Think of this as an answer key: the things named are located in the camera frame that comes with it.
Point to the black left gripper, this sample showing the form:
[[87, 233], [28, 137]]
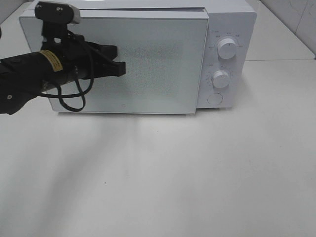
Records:
[[74, 53]]

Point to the white microwave door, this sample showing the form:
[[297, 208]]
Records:
[[163, 52]]

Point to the round white door button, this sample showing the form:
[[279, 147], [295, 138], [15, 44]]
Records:
[[215, 99]]

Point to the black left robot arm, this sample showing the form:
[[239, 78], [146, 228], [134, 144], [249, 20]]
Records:
[[28, 76]]

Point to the lower white control knob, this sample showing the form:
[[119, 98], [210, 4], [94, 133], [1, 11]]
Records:
[[220, 79]]

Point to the white control knob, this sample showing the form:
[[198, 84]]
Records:
[[226, 47], [220, 79]]

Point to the upper white control knob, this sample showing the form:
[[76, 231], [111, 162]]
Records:
[[226, 47]]

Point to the white microwave oven body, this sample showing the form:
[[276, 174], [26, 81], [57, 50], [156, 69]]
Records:
[[227, 18]]

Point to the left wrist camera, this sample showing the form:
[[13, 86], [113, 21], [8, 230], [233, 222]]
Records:
[[57, 12]]

